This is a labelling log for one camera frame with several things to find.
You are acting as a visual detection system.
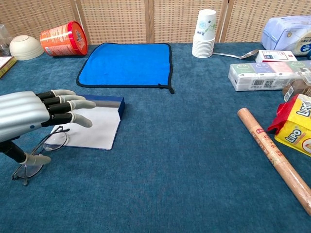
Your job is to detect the white blue tissue pack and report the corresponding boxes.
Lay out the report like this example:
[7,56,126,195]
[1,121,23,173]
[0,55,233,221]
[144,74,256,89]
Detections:
[261,16,311,56]

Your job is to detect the orange red-lidded can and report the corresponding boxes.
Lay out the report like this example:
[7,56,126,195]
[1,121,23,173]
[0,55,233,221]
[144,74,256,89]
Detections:
[40,21,88,58]

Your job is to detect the pastel pocket tissue multipack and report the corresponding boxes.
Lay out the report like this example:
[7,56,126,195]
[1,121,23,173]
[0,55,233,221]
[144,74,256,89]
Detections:
[227,60,311,92]

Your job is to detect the brown clear-wrapped pack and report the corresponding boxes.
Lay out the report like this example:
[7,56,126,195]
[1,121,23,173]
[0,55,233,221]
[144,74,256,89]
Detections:
[281,75,311,101]

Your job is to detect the small white red box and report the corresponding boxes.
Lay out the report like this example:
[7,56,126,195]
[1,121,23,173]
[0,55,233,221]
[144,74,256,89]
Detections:
[255,50,298,63]

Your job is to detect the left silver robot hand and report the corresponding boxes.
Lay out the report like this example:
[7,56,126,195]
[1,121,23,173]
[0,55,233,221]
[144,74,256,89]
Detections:
[0,89,97,166]

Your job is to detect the white paper cup stack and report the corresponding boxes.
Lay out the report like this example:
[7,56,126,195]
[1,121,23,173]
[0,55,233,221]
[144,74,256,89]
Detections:
[191,9,217,58]

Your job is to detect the blue cloth black trim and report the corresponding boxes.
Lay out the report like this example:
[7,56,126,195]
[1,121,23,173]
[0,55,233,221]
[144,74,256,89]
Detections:
[76,43,175,95]

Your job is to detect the blue glasses case grey lining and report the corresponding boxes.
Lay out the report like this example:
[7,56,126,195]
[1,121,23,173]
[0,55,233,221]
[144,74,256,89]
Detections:
[50,94,126,151]

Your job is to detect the cream bowl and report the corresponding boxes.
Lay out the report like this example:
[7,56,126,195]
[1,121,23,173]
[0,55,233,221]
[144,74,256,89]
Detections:
[9,35,45,61]

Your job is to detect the teal table cloth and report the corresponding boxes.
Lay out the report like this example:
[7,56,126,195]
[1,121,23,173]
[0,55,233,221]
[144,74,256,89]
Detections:
[0,42,311,233]

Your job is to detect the wicker folding screen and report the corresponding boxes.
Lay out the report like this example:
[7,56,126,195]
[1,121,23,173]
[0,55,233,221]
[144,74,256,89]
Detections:
[0,0,311,46]

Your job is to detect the yellow Lipo snack bag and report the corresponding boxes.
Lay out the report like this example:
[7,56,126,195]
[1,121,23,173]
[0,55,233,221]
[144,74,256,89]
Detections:
[267,94,311,157]

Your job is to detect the metal spoon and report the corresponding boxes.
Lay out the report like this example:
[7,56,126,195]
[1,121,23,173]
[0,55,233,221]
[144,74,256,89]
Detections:
[212,49,260,60]

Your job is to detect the small brown white box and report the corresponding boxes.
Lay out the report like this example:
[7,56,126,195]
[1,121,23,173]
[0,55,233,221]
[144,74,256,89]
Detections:
[0,56,17,79]

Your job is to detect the black eyeglasses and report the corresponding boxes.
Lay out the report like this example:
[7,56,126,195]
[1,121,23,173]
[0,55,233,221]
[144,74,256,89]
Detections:
[11,125,70,186]

